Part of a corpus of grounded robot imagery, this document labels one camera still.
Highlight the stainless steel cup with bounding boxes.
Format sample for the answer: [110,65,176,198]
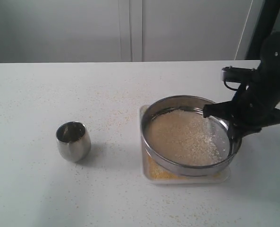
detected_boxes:
[56,121,92,163]

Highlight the yellow and white grains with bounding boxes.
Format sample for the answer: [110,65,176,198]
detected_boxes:
[145,110,222,166]

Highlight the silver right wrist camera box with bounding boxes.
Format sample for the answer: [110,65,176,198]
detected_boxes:
[221,66,257,83]

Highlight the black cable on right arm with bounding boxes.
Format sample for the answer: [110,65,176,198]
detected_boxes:
[222,80,280,112]

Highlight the round stainless steel sieve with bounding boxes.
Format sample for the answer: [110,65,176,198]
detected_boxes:
[140,95,242,177]

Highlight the fine yellow millet grains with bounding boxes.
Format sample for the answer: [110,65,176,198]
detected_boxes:
[142,154,230,184]

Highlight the clear square glass tray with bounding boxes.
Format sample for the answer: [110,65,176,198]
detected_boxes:
[141,117,230,184]

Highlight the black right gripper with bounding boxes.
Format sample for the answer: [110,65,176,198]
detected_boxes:
[203,82,280,158]

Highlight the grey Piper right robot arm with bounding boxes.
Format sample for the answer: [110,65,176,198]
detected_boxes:
[203,32,280,158]

